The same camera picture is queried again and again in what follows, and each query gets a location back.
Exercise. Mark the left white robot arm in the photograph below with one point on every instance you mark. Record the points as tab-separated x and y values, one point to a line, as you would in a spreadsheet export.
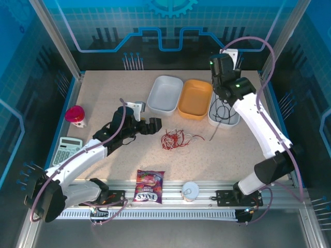
77	165

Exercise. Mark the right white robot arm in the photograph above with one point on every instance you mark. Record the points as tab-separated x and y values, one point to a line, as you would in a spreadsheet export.
248	116

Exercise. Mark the white plastic tray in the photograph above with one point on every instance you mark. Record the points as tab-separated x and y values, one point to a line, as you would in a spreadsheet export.
165	93
234	116

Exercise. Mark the orange plastic tray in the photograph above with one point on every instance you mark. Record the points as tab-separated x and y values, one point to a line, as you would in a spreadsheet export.
194	99

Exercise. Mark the purple candy bag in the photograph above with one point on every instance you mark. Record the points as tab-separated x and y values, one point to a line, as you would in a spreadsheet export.
148	186

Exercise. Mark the pink lidded cup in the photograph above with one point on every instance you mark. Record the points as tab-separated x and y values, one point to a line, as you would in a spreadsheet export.
75	115

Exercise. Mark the pale green calculator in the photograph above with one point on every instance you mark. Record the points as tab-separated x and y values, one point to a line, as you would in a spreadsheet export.
66	152

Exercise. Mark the tin can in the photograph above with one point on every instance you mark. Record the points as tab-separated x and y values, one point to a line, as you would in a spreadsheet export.
190	192

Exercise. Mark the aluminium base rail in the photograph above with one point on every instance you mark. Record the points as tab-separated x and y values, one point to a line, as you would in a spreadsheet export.
173	191

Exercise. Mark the aluminium frame post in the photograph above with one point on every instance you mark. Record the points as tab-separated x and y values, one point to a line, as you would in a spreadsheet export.
284	38
55	38

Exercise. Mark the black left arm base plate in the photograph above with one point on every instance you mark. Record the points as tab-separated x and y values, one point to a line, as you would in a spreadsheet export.
117	195

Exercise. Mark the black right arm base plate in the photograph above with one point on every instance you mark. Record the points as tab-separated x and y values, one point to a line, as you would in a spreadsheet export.
225	197

